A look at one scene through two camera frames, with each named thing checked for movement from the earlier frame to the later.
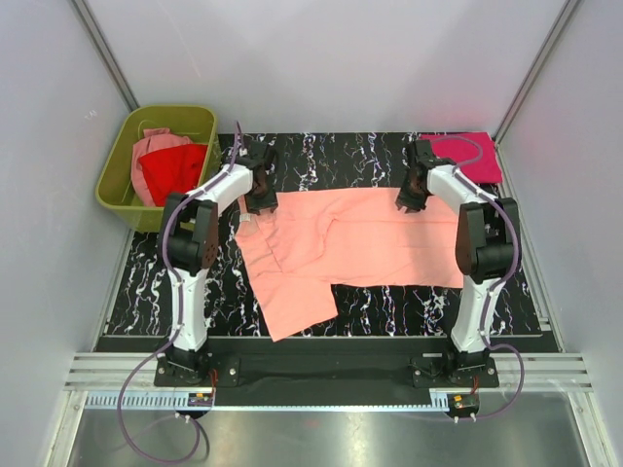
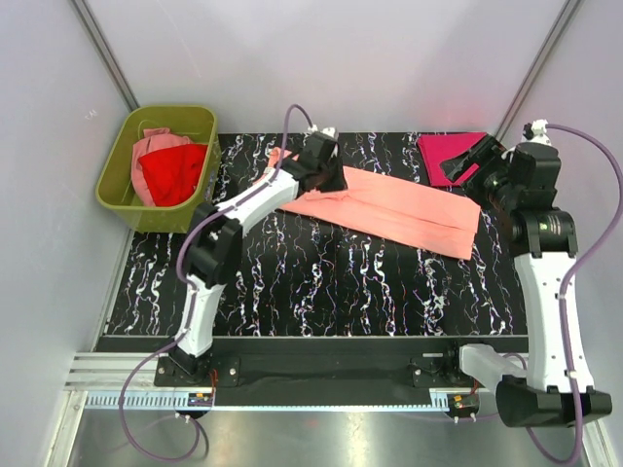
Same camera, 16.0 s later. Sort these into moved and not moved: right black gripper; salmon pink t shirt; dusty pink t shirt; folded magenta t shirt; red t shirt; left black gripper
Moved: right black gripper; salmon pink t shirt; left black gripper
Not moved: red t shirt; folded magenta t shirt; dusty pink t shirt
